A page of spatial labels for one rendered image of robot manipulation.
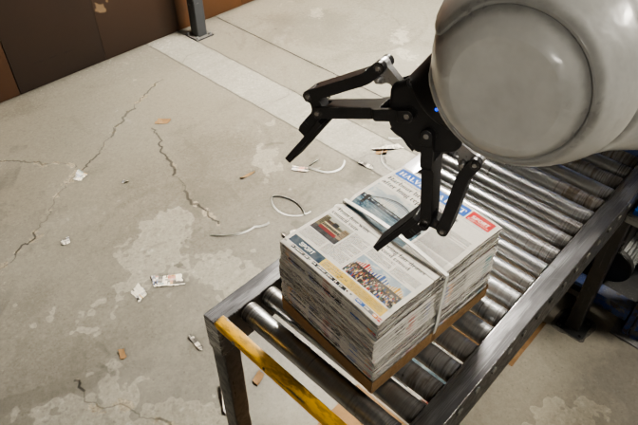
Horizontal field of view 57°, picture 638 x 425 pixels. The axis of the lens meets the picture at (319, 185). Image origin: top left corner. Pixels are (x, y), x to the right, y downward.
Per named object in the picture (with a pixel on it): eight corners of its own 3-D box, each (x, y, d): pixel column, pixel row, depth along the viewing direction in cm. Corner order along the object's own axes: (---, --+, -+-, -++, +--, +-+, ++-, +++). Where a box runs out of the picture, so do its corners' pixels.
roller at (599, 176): (617, 198, 172) (623, 185, 169) (478, 133, 197) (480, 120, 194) (624, 190, 175) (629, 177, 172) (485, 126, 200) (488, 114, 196)
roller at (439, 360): (452, 392, 126) (455, 378, 123) (296, 274, 151) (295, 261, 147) (464, 376, 129) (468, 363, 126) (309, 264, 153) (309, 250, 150)
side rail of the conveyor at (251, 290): (222, 357, 141) (216, 326, 133) (208, 343, 143) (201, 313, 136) (512, 121, 214) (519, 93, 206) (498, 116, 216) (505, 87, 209)
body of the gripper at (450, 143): (516, 93, 54) (448, 150, 60) (450, 27, 54) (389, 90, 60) (494, 126, 48) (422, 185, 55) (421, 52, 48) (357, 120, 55)
